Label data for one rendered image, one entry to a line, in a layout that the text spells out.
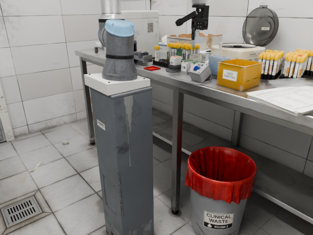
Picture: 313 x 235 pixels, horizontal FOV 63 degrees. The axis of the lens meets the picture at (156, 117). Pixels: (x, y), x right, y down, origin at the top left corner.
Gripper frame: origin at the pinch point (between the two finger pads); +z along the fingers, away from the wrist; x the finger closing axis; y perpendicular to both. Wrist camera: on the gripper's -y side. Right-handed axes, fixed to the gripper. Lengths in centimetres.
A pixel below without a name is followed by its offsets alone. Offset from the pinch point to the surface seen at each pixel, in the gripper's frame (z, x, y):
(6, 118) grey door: 78, 46, -176
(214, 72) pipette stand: 9.8, -14.6, 12.6
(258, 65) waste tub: 3.2, -28.5, 29.6
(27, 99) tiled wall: 65, 67, -167
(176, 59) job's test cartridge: 6.1, -6.3, -7.6
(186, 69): 10.0, -10.6, -1.8
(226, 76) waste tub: 7.5, -31.0, 17.4
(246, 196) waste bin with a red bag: 67, -32, 33
